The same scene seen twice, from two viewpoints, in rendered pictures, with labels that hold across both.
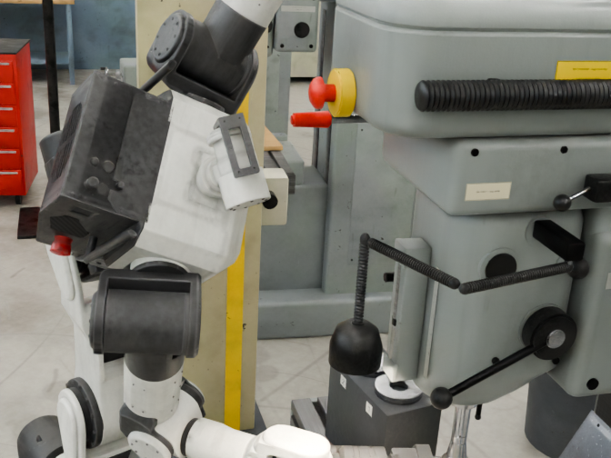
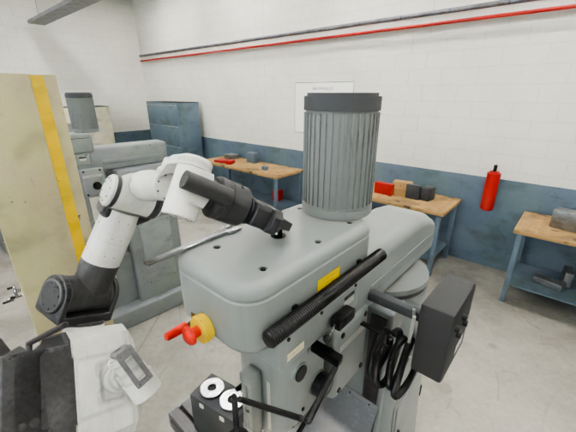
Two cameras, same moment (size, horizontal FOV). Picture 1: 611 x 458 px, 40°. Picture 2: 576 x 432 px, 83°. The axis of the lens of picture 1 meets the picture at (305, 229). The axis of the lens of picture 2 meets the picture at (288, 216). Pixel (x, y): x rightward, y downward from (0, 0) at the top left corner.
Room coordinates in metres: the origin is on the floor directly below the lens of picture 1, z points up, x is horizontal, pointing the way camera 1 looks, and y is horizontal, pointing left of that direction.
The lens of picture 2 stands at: (0.49, 0.10, 2.21)
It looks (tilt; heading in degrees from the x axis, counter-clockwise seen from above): 21 degrees down; 328
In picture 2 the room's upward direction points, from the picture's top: straight up
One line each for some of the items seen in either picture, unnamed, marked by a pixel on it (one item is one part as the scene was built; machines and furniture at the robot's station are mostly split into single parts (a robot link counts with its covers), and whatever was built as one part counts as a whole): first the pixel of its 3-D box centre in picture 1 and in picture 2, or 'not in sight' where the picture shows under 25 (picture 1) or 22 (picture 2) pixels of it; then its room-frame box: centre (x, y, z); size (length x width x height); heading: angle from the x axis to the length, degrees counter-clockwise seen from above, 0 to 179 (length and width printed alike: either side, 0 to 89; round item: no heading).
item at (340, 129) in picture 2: not in sight; (339, 154); (1.18, -0.49, 2.05); 0.20 x 0.20 x 0.32
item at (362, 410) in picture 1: (380, 416); (223, 411); (1.39, -0.17, 1.05); 0.22 x 0.12 x 0.20; 27
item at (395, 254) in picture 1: (415, 264); (273, 409); (0.93, -0.14, 1.58); 0.17 x 0.01 x 0.01; 39
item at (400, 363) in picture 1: (405, 310); (251, 401); (1.07, -0.15, 1.45); 0.04 x 0.04 x 0.21; 17
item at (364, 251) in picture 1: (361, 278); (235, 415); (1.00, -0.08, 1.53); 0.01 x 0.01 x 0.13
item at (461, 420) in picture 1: (460, 429); not in sight; (1.11, -0.26, 1.23); 0.03 x 0.03 x 0.11
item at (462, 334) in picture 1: (481, 289); (281, 369); (1.11, -0.26, 1.47); 0.21 x 0.19 x 0.32; 17
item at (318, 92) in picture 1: (323, 93); (192, 333); (1.03, -0.01, 1.76); 0.04 x 0.03 x 0.04; 17
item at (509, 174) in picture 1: (526, 148); (290, 301); (1.12, -0.30, 1.68); 0.34 x 0.24 x 0.10; 107
